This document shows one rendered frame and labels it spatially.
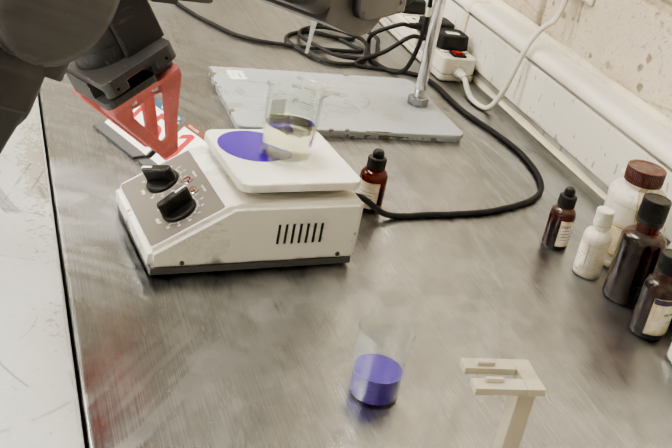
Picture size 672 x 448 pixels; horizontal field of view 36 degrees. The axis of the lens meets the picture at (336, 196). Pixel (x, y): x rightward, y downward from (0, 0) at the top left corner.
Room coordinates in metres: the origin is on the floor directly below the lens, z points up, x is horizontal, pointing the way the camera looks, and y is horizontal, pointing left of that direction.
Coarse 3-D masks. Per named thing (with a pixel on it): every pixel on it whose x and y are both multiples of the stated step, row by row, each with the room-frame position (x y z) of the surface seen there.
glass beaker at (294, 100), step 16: (272, 80) 0.89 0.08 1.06; (288, 80) 0.90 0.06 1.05; (304, 80) 0.90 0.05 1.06; (272, 96) 0.86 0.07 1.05; (288, 96) 0.85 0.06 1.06; (304, 96) 0.90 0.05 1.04; (320, 96) 0.88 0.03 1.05; (272, 112) 0.86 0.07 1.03; (288, 112) 0.85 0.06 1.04; (304, 112) 0.86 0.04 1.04; (320, 112) 0.87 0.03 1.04; (272, 128) 0.86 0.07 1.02; (288, 128) 0.85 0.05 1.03; (304, 128) 0.86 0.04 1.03; (272, 144) 0.86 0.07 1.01; (288, 144) 0.85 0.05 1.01; (304, 144) 0.86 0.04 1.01; (272, 160) 0.86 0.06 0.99; (288, 160) 0.85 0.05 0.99; (304, 160) 0.86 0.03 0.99
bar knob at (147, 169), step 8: (144, 168) 0.85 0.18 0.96; (152, 168) 0.85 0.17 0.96; (160, 168) 0.85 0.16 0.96; (168, 168) 0.84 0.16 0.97; (152, 176) 0.85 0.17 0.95; (160, 176) 0.85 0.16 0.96; (168, 176) 0.84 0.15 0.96; (176, 176) 0.85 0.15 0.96; (152, 184) 0.85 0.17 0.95; (160, 184) 0.85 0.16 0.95; (168, 184) 0.84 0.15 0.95; (152, 192) 0.84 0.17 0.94
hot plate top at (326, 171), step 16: (208, 144) 0.88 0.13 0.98; (320, 144) 0.92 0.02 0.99; (224, 160) 0.84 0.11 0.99; (240, 160) 0.85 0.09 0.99; (320, 160) 0.88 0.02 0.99; (336, 160) 0.89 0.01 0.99; (240, 176) 0.81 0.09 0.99; (256, 176) 0.82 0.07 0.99; (272, 176) 0.83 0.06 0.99; (288, 176) 0.83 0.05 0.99; (304, 176) 0.84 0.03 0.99; (320, 176) 0.85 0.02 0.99; (336, 176) 0.85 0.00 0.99; (352, 176) 0.86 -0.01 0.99; (256, 192) 0.80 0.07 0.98; (272, 192) 0.81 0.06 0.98
